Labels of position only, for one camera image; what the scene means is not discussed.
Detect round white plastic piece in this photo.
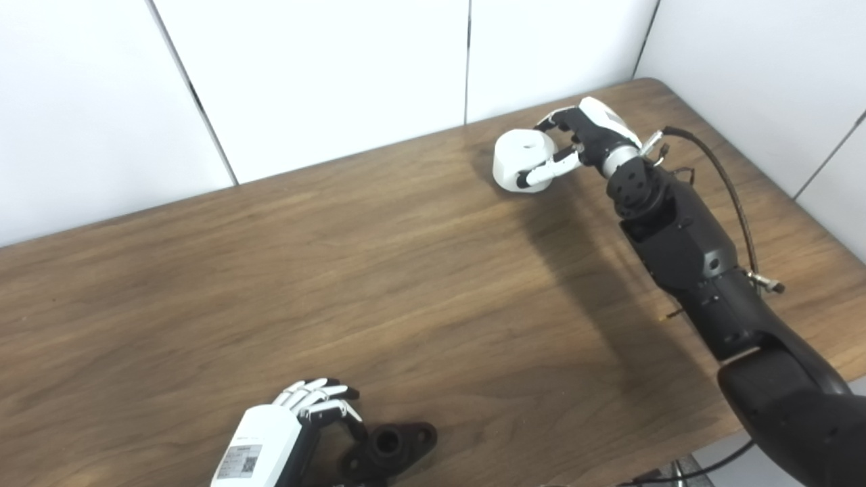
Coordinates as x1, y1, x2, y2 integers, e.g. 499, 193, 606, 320
493, 129, 576, 194

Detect black flanged holder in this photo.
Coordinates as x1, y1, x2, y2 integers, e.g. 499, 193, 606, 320
338, 422, 438, 485

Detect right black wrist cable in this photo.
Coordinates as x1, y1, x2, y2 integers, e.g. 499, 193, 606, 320
641, 126, 786, 296

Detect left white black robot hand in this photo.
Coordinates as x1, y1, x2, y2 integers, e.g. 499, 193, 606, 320
211, 377, 369, 487

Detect black cable below table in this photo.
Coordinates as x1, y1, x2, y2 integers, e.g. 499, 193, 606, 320
616, 440, 758, 487

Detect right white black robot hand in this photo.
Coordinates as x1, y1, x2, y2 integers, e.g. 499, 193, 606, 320
518, 97, 643, 190

